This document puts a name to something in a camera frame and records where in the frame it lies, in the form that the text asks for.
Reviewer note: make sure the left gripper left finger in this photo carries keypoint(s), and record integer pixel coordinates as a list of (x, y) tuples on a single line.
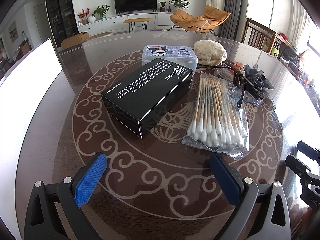
[(77, 192)]

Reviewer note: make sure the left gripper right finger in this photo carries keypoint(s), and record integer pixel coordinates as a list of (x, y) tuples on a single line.
[(238, 192)]

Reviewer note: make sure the cotton swab bag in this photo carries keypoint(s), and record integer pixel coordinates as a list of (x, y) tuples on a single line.
[(219, 122)]

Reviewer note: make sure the black odor bar box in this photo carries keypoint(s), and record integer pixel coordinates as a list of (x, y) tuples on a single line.
[(143, 97)]

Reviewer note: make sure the dark tulle flower hairclip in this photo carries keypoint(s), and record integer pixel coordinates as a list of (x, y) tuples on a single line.
[(255, 81)]

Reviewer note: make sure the black rimmed glasses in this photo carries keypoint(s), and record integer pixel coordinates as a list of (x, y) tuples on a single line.
[(239, 80)]

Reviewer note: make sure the clear plastic cartoon box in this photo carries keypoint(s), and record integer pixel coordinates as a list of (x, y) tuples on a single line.
[(181, 55)]

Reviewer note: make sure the white cardboard storage box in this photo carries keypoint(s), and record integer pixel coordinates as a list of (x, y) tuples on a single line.
[(22, 90)]

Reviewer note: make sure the brown cardboard box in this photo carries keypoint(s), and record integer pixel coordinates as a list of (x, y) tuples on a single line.
[(74, 40)]

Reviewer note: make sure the dark wooden dining chair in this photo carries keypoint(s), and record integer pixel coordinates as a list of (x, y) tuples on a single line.
[(267, 40)]

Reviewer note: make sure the red flower vase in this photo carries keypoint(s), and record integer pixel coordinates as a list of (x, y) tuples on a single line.
[(83, 15)]

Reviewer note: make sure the orange lounge chair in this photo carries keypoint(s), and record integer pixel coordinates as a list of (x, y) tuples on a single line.
[(211, 18)]

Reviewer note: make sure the green potted plant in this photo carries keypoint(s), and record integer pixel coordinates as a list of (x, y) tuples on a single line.
[(101, 11)]

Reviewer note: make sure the orange wooden bench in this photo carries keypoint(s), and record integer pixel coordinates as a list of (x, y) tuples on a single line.
[(132, 21)]

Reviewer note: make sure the black display shelf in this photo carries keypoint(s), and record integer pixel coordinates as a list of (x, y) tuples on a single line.
[(62, 19)]

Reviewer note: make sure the green plant right of tv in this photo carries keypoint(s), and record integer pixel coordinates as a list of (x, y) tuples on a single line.
[(180, 4)]

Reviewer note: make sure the grey curtain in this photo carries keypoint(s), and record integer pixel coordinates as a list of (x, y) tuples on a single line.
[(233, 28)]

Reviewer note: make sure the black flat television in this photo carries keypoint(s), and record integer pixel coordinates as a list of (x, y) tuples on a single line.
[(122, 6)]

